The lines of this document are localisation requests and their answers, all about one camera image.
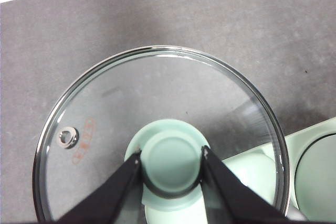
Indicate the green breakfast maker base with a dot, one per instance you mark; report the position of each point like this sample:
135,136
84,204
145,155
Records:
312,132

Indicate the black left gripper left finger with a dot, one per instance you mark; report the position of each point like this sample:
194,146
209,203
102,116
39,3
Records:
110,200

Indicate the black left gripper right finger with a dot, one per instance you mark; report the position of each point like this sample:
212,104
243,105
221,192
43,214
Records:
231,203

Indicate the glass lid with green knob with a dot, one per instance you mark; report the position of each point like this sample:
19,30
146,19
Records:
170,161

